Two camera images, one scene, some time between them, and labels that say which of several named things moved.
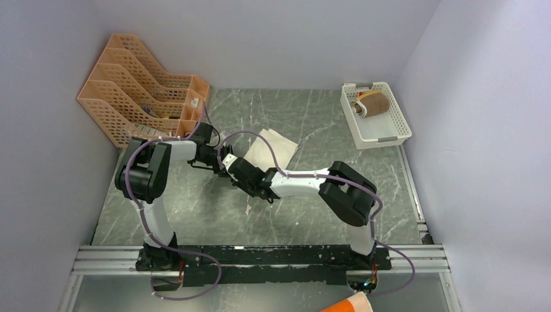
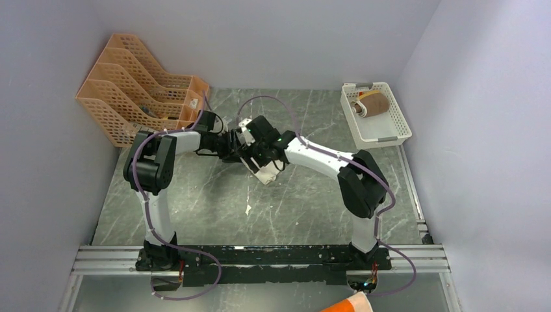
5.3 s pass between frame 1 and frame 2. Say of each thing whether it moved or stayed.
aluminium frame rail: stayed
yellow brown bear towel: stayed
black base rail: stayed
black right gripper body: moved
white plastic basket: stayed
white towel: moved
